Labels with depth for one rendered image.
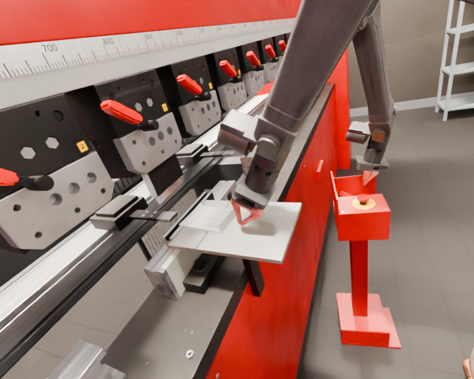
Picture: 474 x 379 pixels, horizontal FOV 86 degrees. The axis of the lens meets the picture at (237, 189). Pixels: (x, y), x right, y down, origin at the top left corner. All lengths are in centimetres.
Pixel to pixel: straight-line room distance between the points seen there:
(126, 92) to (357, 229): 80
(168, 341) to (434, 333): 130
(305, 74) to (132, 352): 57
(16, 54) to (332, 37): 36
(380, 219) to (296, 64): 74
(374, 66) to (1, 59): 70
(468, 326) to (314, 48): 155
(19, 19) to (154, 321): 55
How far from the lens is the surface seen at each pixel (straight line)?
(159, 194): 58
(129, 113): 45
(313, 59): 29
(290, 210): 58
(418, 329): 162
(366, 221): 96
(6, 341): 76
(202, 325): 59
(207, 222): 61
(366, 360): 150
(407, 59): 440
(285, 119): 35
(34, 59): 44
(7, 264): 100
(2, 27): 44
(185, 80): 58
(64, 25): 48
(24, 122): 41
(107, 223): 79
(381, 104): 84
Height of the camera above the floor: 134
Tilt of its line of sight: 28 degrees down
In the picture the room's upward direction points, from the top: 16 degrees counter-clockwise
